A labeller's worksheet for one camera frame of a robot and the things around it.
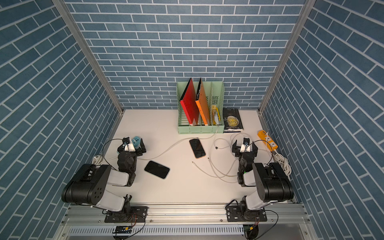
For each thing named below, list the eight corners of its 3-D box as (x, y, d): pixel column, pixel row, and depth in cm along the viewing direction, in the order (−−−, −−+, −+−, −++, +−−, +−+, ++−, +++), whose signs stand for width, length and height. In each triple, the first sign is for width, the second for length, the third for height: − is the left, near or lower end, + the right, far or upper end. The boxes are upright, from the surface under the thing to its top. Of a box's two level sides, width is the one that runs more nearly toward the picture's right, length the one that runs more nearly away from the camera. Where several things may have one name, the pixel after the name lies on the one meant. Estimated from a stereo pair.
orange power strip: (268, 152, 99) (271, 149, 95) (254, 135, 108) (256, 131, 104) (276, 149, 100) (279, 145, 97) (262, 132, 110) (264, 128, 106)
